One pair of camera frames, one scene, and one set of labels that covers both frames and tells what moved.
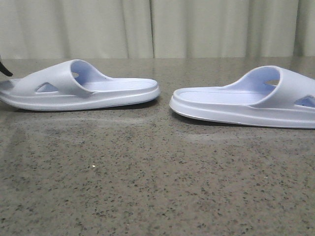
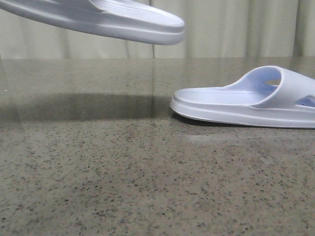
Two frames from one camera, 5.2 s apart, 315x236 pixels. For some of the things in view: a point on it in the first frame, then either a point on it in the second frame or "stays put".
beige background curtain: (149, 29) stays put
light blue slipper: (74, 85) to (125, 20)
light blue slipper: (267, 96) stays put
